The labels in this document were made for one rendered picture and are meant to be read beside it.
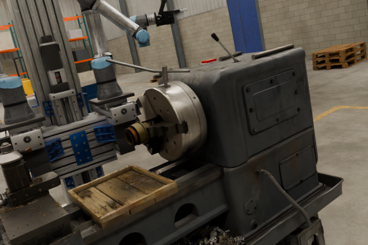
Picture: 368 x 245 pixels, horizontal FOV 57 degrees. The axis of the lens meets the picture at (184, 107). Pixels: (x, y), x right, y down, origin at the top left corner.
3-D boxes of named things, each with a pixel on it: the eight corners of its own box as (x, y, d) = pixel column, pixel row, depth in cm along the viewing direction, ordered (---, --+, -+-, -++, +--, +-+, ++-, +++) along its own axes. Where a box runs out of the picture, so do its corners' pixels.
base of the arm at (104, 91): (95, 99, 203) (90, 82, 202) (118, 92, 210) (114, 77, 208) (101, 100, 190) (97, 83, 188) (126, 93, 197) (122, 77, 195)
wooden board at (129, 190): (134, 171, 154) (132, 163, 153) (178, 191, 124) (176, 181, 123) (69, 199, 138) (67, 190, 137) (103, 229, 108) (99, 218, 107)
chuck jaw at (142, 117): (160, 118, 144) (148, 94, 146) (164, 114, 140) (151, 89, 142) (137, 126, 138) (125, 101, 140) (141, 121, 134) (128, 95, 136)
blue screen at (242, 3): (226, 79, 1019) (212, -1, 974) (253, 74, 1014) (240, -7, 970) (251, 105, 616) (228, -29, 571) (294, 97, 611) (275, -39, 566)
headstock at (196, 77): (249, 117, 205) (238, 53, 197) (320, 124, 166) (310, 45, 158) (168, 151, 173) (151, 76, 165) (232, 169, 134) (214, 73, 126)
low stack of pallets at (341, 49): (335, 60, 929) (333, 45, 921) (368, 58, 863) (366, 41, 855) (311, 70, 854) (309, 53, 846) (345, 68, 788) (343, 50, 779)
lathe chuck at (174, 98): (159, 138, 162) (154, 75, 149) (201, 165, 139) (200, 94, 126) (143, 144, 157) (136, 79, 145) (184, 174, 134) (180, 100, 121)
